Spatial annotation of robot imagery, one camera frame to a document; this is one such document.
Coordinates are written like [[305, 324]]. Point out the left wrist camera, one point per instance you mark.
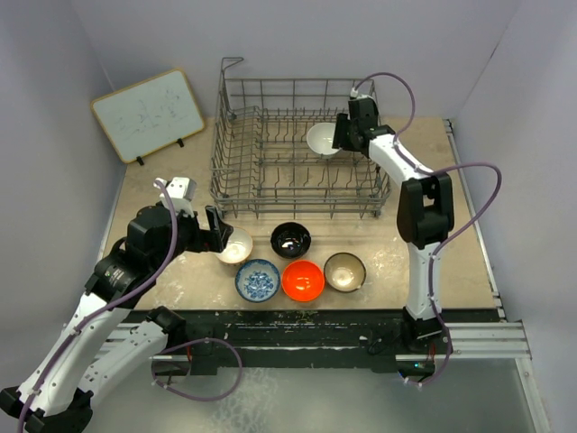
[[180, 190]]

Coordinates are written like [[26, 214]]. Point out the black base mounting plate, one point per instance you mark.
[[374, 339]]

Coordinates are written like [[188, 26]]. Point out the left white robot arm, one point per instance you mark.
[[61, 395]]

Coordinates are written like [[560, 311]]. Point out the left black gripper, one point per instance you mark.
[[214, 239]]

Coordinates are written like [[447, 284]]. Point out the orange bowl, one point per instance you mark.
[[303, 281]]

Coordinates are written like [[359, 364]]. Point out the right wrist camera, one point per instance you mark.
[[357, 94]]

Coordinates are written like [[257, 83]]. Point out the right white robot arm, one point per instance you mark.
[[425, 215]]

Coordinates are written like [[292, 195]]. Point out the small whiteboard with wood frame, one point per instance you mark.
[[150, 115]]

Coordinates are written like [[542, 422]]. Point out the black glossy bowl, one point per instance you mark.
[[290, 240]]

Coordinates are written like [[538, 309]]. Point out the grey wire dish rack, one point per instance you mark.
[[260, 162]]

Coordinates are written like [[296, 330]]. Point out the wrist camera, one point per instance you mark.
[[357, 94], [180, 190]]

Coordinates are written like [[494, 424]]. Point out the brown rimmed cream bowl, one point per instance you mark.
[[345, 272]]

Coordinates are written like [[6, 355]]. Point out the beige white bowl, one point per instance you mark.
[[238, 248]]

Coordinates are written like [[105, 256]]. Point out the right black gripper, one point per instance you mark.
[[343, 123]]

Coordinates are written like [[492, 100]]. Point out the white ceramic bowl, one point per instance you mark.
[[320, 140]]

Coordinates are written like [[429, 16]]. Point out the blue white patterned bowl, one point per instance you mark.
[[257, 281]]

